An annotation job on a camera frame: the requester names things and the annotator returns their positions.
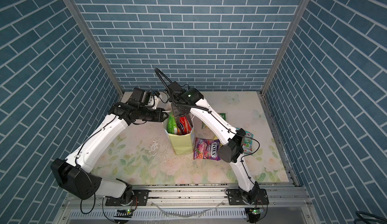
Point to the controller board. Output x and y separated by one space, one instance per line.
253 215
122 216

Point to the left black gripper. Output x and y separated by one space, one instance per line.
159 115

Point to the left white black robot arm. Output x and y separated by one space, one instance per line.
73 173

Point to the teal Fox's candy packet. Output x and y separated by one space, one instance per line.
248 143

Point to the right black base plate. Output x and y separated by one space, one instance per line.
235 196

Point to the floral paper gift bag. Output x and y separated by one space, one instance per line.
181 144

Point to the right controller board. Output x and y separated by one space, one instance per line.
253 215

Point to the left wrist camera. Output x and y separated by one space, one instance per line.
142 98

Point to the red snack packet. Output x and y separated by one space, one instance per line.
184 125

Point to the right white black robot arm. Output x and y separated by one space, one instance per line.
231 138

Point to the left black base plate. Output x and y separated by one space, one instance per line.
140 197

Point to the bright green snack packet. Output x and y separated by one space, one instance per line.
172 127

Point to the left controller board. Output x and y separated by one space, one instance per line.
122 216

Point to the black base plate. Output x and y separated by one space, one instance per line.
235 196
140 197

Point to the purple Fox's candy packet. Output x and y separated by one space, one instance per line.
206 149

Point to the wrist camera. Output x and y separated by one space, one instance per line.
175 90
142 98

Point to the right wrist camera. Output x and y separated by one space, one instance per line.
175 90

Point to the aluminium mounting rail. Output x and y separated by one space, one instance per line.
288 204

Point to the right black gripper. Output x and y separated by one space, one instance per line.
176 112

